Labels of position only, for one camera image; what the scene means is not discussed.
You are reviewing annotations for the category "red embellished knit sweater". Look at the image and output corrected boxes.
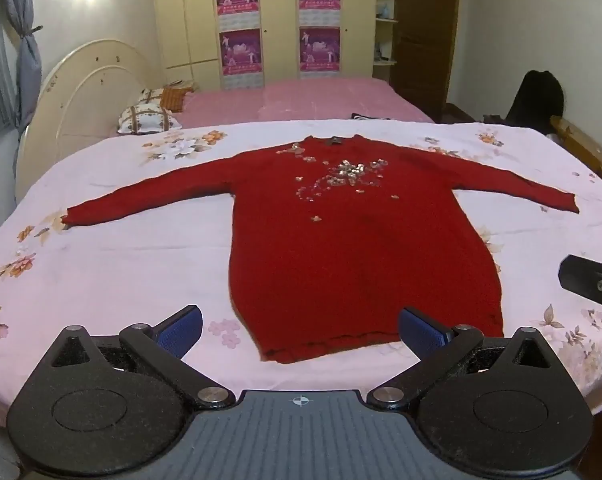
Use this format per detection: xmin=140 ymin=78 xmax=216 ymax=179
xmin=64 ymin=136 xmax=576 ymax=364

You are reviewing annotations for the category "black backpack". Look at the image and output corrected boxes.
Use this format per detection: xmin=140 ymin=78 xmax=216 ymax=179
xmin=505 ymin=70 xmax=564 ymax=134

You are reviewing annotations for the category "white brown patterned pillow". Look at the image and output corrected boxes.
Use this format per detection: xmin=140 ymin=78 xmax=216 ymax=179
xmin=117 ymin=103 xmax=182 ymax=136

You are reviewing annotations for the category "black white striped cloth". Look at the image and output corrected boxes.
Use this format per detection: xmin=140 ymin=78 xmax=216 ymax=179
xmin=350 ymin=113 xmax=392 ymax=120

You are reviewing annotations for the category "cream rounded headboard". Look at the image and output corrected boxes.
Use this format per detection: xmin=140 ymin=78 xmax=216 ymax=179
xmin=15 ymin=39 xmax=161 ymax=200

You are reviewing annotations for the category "orange brown patterned pillow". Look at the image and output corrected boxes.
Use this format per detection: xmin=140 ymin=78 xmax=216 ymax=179
xmin=160 ymin=86 xmax=195 ymax=113

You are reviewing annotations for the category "brown wooden door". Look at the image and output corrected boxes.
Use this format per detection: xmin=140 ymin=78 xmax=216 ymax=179
xmin=390 ymin=0 xmax=459 ymax=122

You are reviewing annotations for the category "cream corner shelf unit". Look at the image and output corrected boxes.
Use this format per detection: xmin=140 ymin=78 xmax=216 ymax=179
xmin=373 ymin=0 xmax=399 ymax=82

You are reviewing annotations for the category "pink checked bed cover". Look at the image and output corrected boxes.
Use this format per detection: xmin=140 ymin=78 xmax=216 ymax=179
xmin=176 ymin=77 xmax=431 ymax=129

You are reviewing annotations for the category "lower right purple poster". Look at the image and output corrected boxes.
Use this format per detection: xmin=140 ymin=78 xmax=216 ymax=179
xmin=299 ymin=27 xmax=341 ymax=79

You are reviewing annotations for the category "lower left purple poster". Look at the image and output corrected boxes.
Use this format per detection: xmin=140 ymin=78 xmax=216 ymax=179
xmin=220 ymin=28 xmax=264 ymax=90

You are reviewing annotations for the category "cream wardrobe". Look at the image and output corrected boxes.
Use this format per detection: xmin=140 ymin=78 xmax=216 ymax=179
xmin=155 ymin=0 xmax=376 ymax=91

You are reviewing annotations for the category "upper left purple poster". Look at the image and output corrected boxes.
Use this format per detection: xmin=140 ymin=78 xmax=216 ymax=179
xmin=215 ymin=0 xmax=260 ymax=32

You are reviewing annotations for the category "grey blue curtain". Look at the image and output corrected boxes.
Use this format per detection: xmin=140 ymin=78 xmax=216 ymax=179
xmin=0 ymin=0 xmax=43 ymax=134

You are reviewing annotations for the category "wooden bed frame rail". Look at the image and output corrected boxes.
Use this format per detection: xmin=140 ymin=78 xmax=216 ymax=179
xmin=550 ymin=116 xmax=602 ymax=180

